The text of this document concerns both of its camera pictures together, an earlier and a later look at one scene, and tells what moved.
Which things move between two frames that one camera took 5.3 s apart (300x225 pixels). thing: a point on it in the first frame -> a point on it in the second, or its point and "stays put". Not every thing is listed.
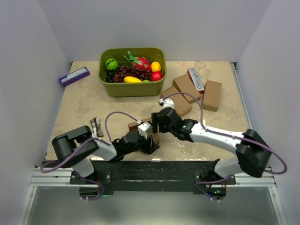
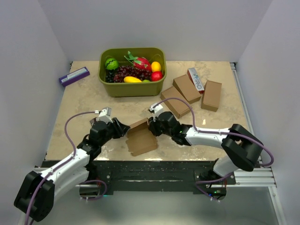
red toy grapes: x=123 y=71 stays put
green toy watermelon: x=111 y=64 stays put
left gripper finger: x=153 y=146 -> x=122 y=127
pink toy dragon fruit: x=139 y=63 stays put
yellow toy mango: x=131 y=79 stays put
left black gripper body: x=142 y=144 -> x=112 y=131
